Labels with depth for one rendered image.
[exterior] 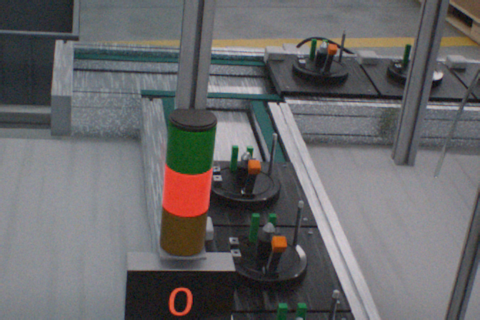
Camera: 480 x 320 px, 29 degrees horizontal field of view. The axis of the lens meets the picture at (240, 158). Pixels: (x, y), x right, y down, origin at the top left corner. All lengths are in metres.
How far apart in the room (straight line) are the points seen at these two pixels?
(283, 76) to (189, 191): 1.32
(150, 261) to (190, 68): 0.22
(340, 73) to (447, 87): 0.28
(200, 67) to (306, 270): 0.66
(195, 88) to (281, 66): 1.36
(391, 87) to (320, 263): 0.83
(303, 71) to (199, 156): 1.33
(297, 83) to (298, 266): 0.81
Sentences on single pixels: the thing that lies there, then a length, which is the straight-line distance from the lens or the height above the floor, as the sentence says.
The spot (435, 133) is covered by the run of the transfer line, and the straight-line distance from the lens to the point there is 2.29.
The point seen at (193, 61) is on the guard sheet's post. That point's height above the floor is 1.47.
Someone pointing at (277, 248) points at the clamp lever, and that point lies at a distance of 1.41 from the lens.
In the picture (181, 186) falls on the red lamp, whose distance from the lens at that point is 0.97.
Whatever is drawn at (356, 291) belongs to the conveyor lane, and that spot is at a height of 0.95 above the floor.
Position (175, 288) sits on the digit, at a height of 1.22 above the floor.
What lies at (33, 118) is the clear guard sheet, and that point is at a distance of 0.98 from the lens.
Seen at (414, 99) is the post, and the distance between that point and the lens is 2.11.
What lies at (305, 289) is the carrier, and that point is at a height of 0.97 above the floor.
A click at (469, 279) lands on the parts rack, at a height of 1.15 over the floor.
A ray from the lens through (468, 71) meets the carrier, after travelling 2.50.
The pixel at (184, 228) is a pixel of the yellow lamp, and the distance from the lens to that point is 0.99.
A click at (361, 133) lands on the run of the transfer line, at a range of 2.23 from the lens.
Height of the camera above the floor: 1.82
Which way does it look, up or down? 27 degrees down
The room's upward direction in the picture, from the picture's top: 7 degrees clockwise
